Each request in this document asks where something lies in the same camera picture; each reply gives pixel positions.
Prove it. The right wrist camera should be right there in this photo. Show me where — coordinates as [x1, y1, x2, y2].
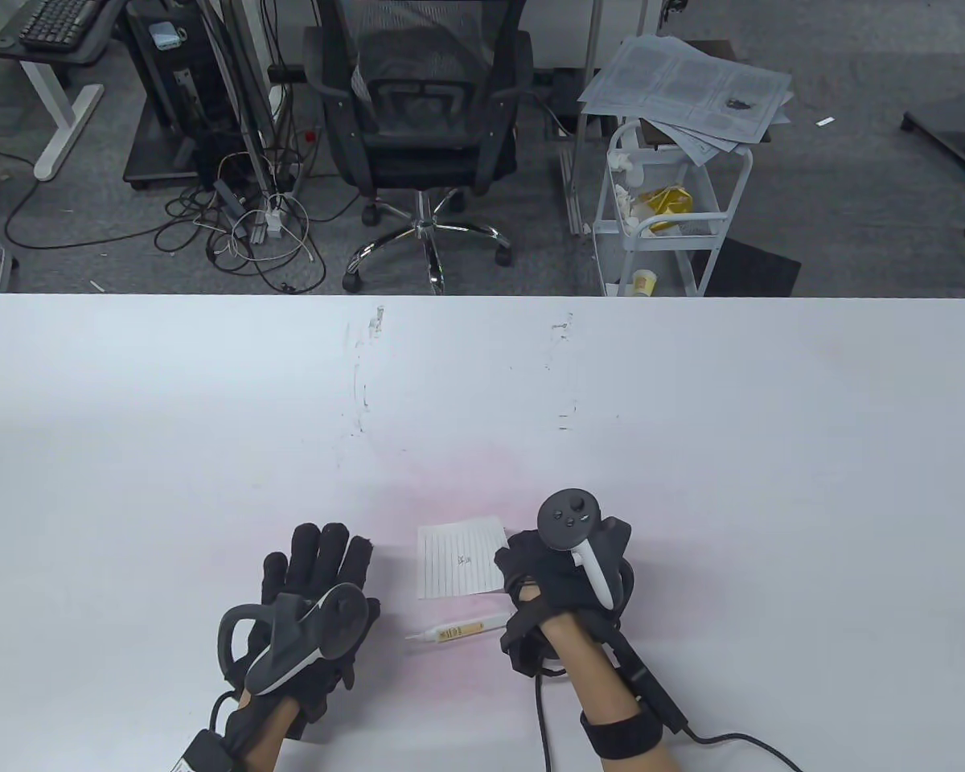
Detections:
[610, 631, 689, 737]

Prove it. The stack of newspapers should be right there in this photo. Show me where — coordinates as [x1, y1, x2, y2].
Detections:
[577, 33, 795, 168]

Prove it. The aluminium rail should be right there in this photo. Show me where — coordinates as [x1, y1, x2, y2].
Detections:
[557, 121, 593, 236]

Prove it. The black computer tower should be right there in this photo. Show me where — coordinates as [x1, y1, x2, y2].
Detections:
[122, 0, 238, 191]

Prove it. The person's left hand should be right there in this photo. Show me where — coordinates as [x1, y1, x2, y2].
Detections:
[245, 523, 381, 737]

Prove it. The black platform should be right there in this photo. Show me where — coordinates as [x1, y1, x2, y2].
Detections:
[900, 84, 965, 191]

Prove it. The white pen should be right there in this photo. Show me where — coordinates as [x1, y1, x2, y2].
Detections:
[404, 612, 512, 643]

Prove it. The person's left forearm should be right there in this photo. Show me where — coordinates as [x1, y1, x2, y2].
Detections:
[224, 692, 308, 772]

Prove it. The grey left glove controller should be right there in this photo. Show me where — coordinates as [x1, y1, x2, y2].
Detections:
[218, 582, 369, 697]

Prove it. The black desk with white leg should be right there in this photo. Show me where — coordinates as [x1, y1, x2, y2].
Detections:
[0, 0, 129, 183]

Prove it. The yellow snack packet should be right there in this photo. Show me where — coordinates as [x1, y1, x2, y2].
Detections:
[639, 186, 696, 236]

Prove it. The black mesh office chair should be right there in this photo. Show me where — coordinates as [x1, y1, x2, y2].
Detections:
[301, 0, 536, 295]

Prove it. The black cable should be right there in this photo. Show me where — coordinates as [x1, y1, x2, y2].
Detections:
[534, 674, 807, 772]

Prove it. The black wrist strap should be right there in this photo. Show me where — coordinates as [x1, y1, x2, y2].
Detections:
[580, 711, 667, 762]

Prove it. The black keyboard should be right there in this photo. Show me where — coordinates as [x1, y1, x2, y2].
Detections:
[18, 0, 104, 48]

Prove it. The white power strip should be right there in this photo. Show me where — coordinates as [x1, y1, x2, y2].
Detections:
[245, 191, 292, 243]

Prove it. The black floor mat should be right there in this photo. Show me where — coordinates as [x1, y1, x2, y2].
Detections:
[698, 236, 803, 298]

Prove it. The lined paper note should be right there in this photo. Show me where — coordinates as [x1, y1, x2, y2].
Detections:
[417, 518, 510, 601]

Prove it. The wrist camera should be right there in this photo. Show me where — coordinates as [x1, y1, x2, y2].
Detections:
[170, 727, 236, 772]
[610, 631, 689, 737]

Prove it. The person's right forearm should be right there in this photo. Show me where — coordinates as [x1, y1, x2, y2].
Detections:
[542, 607, 681, 772]

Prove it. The white utility cart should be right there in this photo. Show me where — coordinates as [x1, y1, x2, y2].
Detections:
[590, 120, 756, 298]

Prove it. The grey glove controller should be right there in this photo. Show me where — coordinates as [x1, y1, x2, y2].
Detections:
[536, 488, 633, 610]
[218, 582, 369, 697]

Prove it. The person's right hand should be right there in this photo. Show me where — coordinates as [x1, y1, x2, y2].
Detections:
[495, 519, 636, 636]

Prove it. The tangle of floor cables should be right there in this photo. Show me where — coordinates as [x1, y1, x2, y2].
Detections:
[3, 147, 356, 295]

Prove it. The grey right glove controller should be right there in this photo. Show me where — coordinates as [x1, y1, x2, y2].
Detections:
[536, 488, 633, 610]

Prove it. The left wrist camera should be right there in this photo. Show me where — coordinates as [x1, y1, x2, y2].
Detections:
[170, 727, 236, 772]

